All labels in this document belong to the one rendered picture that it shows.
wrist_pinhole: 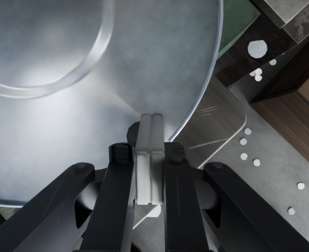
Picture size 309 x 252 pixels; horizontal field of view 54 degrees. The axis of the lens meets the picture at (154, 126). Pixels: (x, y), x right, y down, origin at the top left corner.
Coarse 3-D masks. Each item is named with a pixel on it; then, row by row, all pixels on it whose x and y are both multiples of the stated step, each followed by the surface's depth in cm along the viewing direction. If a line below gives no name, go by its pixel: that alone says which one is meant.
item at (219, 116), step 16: (208, 96) 23; (224, 96) 23; (208, 112) 23; (224, 112) 22; (240, 112) 22; (128, 128) 23; (192, 128) 23; (208, 128) 22; (224, 128) 22; (240, 128) 22; (192, 144) 22; (208, 144) 22; (192, 160) 22; (144, 208) 22
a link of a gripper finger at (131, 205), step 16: (112, 144) 14; (128, 144) 15; (112, 160) 15; (128, 160) 14; (112, 176) 13; (128, 176) 13; (112, 192) 12; (128, 192) 12; (96, 208) 11; (112, 208) 11; (128, 208) 11; (96, 224) 10; (112, 224) 10; (128, 224) 11; (96, 240) 9; (112, 240) 9; (128, 240) 11
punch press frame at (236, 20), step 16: (224, 0) 36; (240, 0) 36; (224, 16) 36; (240, 16) 36; (256, 16) 36; (224, 32) 36; (240, 32) 37; (224, 48) 40; (0, 208) 36; (16, 208) 36
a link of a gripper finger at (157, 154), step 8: (152, 120) 20; (160, 120) 20; (152, 128) 18; (160, 128) 18; (152, 136) 17; (160, 136) 17; (152, 144) 16; (160, 144) 16; (152, 152) 15; (160, 152) 15; (152, 160) 15; (160, 160) 15; (152, 168) 15; (160, 168) 15; (152, 176) 15; (160, 176) 15; (152, 184) 15; (160, 184) 15; (152, 192) 15; (160, 192) 15; (152, 200) 16; (160, 200) 16
